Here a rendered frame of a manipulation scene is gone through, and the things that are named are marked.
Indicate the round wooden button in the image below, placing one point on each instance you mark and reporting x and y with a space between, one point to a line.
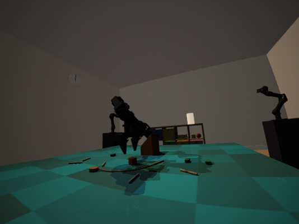
93 169

